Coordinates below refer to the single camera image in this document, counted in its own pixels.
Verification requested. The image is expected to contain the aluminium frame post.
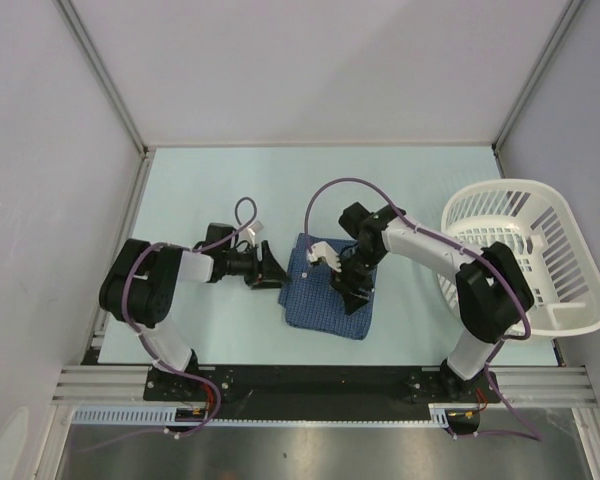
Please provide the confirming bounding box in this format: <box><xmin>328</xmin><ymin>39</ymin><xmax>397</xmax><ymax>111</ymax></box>
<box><xmin>491</xmin><ymin>0</ymin><xmax>587</xmax><ymax>157</ymax></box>
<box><xmin>59</xmin><ymin>0</ymin><xmax>148</xmax><ymax>156</ymax></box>

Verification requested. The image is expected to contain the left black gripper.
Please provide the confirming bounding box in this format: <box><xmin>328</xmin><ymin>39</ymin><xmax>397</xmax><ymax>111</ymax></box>
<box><xmin>222</xmin><ymin>241</ymin><xmax>291</xmax><ymax>290</ymax></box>

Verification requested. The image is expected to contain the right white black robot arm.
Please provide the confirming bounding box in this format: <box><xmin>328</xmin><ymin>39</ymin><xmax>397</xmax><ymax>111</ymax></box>
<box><xmin>307</xmin><ymin>203</ymin><xmax>535</xmax><ymax>401</ymax></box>

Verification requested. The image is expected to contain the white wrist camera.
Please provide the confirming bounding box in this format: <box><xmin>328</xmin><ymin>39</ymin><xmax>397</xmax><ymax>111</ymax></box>
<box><xmin>244</xmin><ymin>220</ymin><xmax>264</xmax><ymax>246</ymax></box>
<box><xmin>307</xmin><ymin>241</ymin><xmax>341</xmax><ymax>272</ymax></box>

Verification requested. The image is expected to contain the right aluminium frame post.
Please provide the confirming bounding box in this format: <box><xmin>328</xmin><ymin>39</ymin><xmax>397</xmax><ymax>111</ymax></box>
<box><xmin>491</xmin><ymin>0</ymin><xmax>587</xmax><ymax>157</ymax></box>

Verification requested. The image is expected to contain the white slotted cable duct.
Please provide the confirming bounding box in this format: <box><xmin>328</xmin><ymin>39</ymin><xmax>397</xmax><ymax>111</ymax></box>
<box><xmin>72</xmin><ymin>405</ymin><xmax>466</xmax><ymax>430</ymax></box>

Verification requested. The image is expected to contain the blue checkered long sleeve shirt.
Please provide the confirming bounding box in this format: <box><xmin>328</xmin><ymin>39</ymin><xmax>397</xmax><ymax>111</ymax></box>
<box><xmin>278</xmin><ymin>233</ymin><xmax>374</xmax><ymax>341</ymax></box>

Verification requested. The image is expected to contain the left aluminium frame post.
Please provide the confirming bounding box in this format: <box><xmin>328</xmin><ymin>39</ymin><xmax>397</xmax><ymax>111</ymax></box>
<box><xmin>59</xmin><ymin>0</ymin><xmax>148</xmax><ymax>156</ymax></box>

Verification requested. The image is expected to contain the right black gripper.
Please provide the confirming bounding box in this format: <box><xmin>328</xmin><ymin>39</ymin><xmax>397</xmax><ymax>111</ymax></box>
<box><xmin>328</xmin><ymin>244</ymin><xmax>386</xmax><ymax>316</ymax></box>

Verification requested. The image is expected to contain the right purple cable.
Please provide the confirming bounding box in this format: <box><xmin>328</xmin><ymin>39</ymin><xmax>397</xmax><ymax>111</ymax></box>
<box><xmin>303</xmin><ymin>177</ymin><xmax>542</xmax><ymax>442</ymax></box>

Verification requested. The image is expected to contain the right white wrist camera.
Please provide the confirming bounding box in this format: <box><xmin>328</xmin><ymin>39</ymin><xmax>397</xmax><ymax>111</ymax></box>
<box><xmin>307</xmin><ymin>241</ymin><xmax>341</xmax><ymax>272</ymax></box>

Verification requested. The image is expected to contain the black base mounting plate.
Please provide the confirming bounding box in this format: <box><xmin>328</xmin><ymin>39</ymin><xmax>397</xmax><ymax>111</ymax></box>
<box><xmin>144</xmin><ymin>363</ymin><xmax>502</xmax><ymax>422</ymax></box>

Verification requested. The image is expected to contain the purple cable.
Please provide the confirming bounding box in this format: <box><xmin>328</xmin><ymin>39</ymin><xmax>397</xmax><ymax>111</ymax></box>
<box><xmin>74</xmin><ymin>197</ymin><xmax>259</xmax><ymax>454</ymax></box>
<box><xmin>303</xmin><ymin>177</ymin><xmax>542</xmax><ymax>442</ymax></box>

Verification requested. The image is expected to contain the aluminium front rail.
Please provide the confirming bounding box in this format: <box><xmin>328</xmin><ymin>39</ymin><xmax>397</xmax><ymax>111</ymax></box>
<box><xmin>53</xmin><ymin>365</ymin><xmax>597</xmax><ymax>408</ymax></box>

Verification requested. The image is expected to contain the white plastic laundry basket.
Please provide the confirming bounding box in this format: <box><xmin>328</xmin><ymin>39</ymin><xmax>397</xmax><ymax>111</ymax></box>
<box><xmin>441</xmin><ymin>179</ymin><xmax>600</xmax><ymax>340</ymax></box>

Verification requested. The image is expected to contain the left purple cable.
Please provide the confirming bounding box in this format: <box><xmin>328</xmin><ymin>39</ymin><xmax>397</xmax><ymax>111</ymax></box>
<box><xmin>74</xmin><ymin>197</ymin><xmax>259</xmax><ymax>454</ymax></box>

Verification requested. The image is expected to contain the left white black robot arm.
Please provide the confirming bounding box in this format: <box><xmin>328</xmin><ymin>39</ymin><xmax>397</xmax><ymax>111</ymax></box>
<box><xmin>99</xmin><ymin>221</ymin><xmax>289</xmax><ymax>400</ymax></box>

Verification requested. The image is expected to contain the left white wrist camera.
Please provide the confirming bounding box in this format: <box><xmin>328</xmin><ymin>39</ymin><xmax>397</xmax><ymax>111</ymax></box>
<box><xmin>244</xmin><ymin>220</ymin><xmax>264</xmax><ymax>246</ymax></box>

